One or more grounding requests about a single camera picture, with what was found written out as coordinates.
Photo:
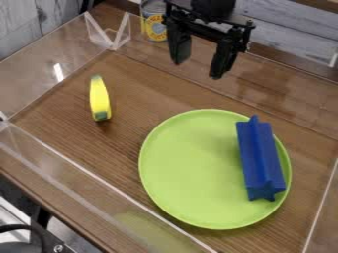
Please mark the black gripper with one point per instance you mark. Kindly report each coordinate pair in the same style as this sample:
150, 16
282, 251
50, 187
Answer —
212, 19

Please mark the yellow toy banana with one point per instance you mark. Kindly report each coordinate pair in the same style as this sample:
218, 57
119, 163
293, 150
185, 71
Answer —
99, 99

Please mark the green round plate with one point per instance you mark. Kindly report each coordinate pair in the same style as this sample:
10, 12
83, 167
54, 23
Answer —
192, 171

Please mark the yellow labelled tin can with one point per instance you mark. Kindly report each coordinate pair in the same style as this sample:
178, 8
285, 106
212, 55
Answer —
153, 10

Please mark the blue star-shaped block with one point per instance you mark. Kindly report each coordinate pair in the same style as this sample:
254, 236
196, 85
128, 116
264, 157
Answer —
262, 168

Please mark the black metal table bracket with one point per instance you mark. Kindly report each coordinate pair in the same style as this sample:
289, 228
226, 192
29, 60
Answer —
54, 245

